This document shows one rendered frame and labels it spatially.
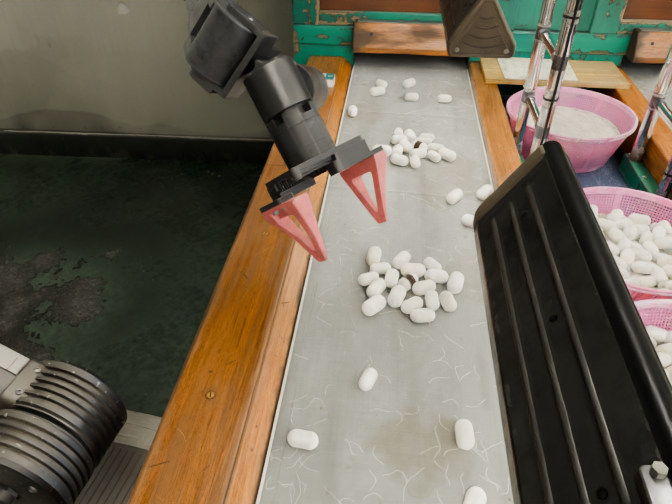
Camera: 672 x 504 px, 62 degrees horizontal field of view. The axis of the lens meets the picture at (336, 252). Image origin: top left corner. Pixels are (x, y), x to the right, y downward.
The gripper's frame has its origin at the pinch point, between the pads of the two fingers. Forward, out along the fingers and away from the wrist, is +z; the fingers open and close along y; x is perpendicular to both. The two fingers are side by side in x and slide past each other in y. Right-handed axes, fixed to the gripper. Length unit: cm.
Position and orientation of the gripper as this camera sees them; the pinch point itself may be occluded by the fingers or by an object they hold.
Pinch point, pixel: (351, 234)
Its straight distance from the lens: 60.9
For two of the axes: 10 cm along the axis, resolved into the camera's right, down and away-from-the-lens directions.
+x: 5.5, -1.6, -8.2
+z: 4.6, 8.8, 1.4
